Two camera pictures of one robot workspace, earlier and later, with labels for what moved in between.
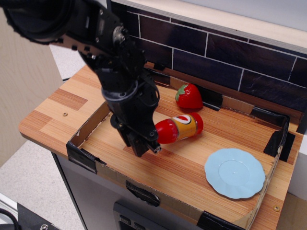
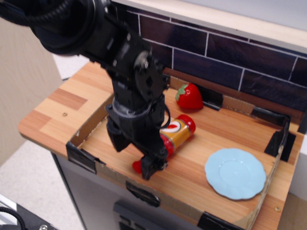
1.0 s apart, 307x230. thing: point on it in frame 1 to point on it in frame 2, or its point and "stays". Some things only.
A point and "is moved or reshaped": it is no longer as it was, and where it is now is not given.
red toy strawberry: x=188 y=97 stays
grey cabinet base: x=102 y=203 stays
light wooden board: x=29 y=76 stays
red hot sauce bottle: x=171 y=130 is moved or reshaped
